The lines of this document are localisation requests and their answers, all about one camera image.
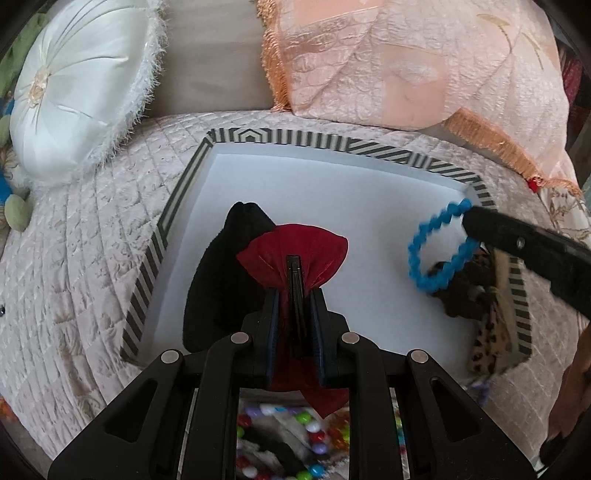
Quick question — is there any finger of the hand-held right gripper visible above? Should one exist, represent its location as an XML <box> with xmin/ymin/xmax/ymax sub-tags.
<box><xmin>462</xmin><ymin>206</ymin><xmax>591</xmax><ymax>319</ymax></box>

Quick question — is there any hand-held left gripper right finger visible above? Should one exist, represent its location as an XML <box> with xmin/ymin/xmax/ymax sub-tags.
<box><xmin>309</xmin><ymin>291</ymin><xmax>539</xmax><ymax>480</ymax></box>

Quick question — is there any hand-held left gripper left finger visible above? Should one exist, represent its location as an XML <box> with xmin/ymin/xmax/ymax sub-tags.
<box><xmin>47</xmin><ymin>290</ymin><xmax>282</xmax><ymax>480</ymax></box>

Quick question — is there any black velvet hair bow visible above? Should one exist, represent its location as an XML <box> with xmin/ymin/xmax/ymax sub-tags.
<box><xmin>183</xmin><ymin>201</ymin><xmax>278</xmax><ymax>354</ymax></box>

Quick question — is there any pile of colourful beads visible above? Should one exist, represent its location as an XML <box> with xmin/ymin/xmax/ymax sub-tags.
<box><xmin>185</xmin><ymin>388</ymin><xmax>407</xmax><ymax>480</ymax></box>

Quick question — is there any red velvet hair bow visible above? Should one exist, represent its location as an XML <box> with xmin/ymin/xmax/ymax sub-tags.
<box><xmin>236</xmin><ymin>223</ymin><xmax>349</xmax><ymax>418</ymax></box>

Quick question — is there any blue bead bracelet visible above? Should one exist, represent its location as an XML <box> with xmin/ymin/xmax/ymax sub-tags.
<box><xmin>407</xmin><ymin>198</ymin><xmax>481</xmax><ymax>294</ymax></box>

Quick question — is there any striped cardboard box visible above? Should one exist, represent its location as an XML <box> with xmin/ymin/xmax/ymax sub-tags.
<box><xmin>119</xmin><ymin>127</ymin><xmax>533</xmax><ymax>377</ymax></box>

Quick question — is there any person's right forearm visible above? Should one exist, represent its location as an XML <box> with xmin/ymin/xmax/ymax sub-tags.
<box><xmin>547</xmin><ymin>357</ymin><xmax>591</xmax><ymax>462</ymax></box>

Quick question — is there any floral cream cloth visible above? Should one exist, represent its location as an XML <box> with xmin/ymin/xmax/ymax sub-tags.
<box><xmin>526</xmin><ymin>175</ymin><xmax>591</xmax><ymax>259</ymax></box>

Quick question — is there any brown scrunchie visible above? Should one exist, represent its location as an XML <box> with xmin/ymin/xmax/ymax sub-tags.
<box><xmin>431</xmin><ymin>261</ymin><xmax>490</xmax><ymax>319</ymax></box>

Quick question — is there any leopard print hair bow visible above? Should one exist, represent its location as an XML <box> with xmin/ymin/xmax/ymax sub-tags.
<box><xmin>468</xmin><ymin>249</ymin><xmax>522</xmax><ymax>374</ymax></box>

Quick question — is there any quilted cream bedspread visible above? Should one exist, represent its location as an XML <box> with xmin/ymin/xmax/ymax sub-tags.
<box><xmin>0</xmin><ymin>111</ymin><xmax>587</xmax><ymax>462</ymax></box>

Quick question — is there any peach fringed cushion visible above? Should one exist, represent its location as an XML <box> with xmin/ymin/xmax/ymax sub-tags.
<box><xmin>256</xmin><ymin>0</ymin><xmax>583</xmax><ymax>195</ymax></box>

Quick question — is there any round white satin cushion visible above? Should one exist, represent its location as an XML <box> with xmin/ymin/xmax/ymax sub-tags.
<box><xmin>9</xmin><ymin>0</ymin><xmax>167</xmax><ymax>188</ymax></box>

